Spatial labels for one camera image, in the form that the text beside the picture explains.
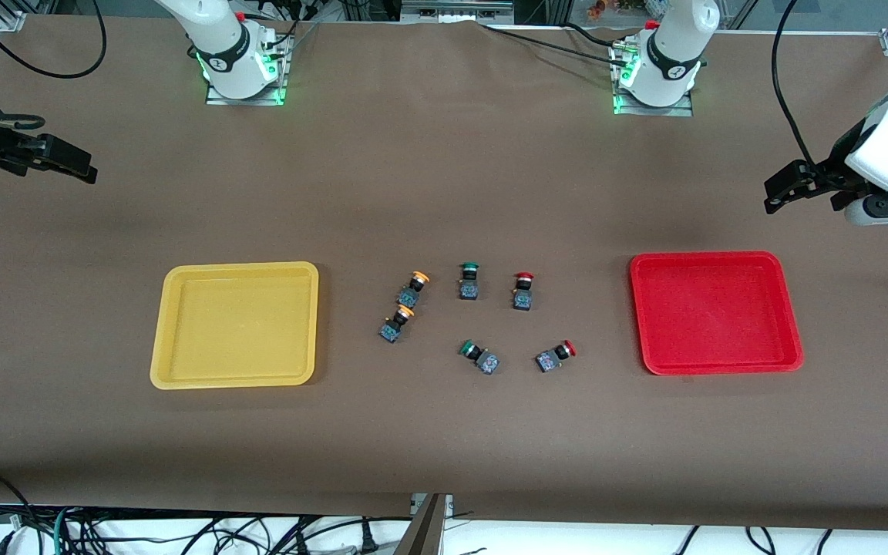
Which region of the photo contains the yellow plastic tray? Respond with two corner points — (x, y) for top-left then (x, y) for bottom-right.
(150, 261), (320, 390)

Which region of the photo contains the yellow push button switch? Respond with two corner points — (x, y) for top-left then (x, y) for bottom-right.
(397, 271), (431, 308)
(378, 304), (416, 345)

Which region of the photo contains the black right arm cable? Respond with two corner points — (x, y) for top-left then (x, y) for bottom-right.
(0, 0), (108, 79)

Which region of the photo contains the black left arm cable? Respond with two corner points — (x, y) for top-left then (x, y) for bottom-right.
(771, 0), (826, 174)

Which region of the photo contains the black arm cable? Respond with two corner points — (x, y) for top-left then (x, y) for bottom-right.
(0, 0), (108, 79)
(771, 0), (826, 174)

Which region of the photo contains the aluminium frame profile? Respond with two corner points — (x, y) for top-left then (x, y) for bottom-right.
(392, 493), (454, 555)

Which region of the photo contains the black cable on table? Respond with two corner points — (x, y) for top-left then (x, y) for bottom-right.
(477, 22), (634, 62)

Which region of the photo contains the red plastic tray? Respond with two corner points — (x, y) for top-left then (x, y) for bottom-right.
(629, 251), (805, 376)

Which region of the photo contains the brown table cover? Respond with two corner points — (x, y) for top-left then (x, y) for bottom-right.
(0, 14), (888, 533)

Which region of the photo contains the silver metal frame beam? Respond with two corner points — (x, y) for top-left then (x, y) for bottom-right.
(402, 0), (514, 24)

